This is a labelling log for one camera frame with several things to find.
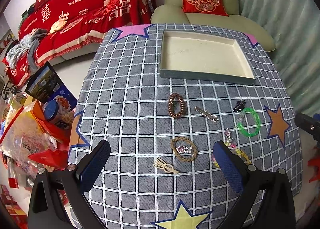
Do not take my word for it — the pastel bead bracelet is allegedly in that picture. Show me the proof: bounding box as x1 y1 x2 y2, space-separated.
211 141 245 169

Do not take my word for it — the purple crystal charm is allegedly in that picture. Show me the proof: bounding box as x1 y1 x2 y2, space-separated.
224 129 232 144

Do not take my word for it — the green translucent bracelet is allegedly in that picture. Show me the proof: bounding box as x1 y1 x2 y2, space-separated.
236 107 262 138

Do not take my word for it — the beige wooden hair clip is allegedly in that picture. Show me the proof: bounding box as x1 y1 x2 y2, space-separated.
153 157 179 174

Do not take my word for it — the braided rope hair ring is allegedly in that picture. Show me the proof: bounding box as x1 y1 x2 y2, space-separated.
170 136 199 163

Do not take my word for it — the brown spiral hair tie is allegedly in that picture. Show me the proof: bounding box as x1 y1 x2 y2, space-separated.
167 92 187 120

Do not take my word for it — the silver hair clip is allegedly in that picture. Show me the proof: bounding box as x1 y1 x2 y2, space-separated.
194 106 219 123

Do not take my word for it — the blue lidded jar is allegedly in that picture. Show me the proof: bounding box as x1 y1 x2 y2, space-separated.
44 100 63 124

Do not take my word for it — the grey checked tablecloth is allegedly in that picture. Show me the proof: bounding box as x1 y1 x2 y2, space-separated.
69 24 302 228

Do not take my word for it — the blue snack box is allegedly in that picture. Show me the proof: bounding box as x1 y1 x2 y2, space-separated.
24 62 78 111

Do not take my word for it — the shallow cream tray box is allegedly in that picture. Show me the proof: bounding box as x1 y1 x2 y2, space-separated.
159 30 255 85

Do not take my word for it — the teal curtain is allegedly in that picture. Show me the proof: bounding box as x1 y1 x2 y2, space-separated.
239 0 319 116

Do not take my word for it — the grey knitted scarf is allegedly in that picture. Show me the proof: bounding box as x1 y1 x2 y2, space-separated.
6 28 48 70

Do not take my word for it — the red covered sofa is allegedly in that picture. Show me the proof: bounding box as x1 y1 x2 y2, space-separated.
2 0 151 88

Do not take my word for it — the green armchair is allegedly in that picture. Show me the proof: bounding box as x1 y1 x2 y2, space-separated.
151 0 276 52

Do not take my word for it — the yellow elastic hair tie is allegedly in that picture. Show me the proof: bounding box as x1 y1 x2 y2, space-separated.
236 147 252 166

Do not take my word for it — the black spiral hair tie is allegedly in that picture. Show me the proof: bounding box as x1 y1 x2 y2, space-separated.
232 99 247 113

